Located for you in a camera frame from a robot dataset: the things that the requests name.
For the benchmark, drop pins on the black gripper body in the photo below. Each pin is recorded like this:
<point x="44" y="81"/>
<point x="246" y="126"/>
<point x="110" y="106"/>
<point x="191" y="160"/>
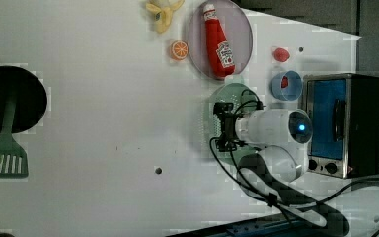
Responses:
<point x="228" y="139"/>

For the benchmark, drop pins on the mint green plastic strainer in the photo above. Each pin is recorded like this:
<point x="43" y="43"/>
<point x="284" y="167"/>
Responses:
<point x="244" y="100"/>

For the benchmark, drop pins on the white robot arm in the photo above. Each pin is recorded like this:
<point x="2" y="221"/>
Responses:
<point x="268" y="150"/>

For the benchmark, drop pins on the red strawberry toy in bowl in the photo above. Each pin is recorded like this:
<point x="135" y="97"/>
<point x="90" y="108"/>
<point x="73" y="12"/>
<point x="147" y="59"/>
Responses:
<point x="284" y="82"/>

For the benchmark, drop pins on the blue plastic bowl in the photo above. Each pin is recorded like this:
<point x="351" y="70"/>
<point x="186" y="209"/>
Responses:
<point x="292" y="92"/>

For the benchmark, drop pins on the red ketchup bottle toy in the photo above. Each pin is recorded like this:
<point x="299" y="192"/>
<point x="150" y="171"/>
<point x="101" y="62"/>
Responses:
<point x="219" y="51"/>

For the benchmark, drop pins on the red strawberry toy on table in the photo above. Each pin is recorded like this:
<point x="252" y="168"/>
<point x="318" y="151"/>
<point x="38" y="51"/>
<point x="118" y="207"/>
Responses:
<point x="281" y="54"/>

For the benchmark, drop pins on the orange slice toy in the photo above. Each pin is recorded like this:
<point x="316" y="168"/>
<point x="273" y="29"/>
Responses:
<point x="179" y="50"/>

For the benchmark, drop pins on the grey round plate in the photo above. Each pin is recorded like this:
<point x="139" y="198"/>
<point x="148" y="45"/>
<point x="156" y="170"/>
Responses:
<point x="237" y="29"/>

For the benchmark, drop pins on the silver black toaster oven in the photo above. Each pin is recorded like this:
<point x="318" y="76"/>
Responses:
<point x="344" y="110"/>

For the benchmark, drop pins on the yellow banana toy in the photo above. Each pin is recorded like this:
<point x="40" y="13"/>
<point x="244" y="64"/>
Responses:
<point x="163" y="11"/>

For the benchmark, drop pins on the green slotted spatula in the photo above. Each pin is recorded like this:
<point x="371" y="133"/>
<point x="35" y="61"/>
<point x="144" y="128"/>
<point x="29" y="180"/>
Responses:
<point x="13" y="157"/>

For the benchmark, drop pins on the black frying pan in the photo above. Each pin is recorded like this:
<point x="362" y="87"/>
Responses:
<point x="27" y="92"/>

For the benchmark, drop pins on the blue metal frame rail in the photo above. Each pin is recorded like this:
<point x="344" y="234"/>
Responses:
<point x="270" y="226"/>

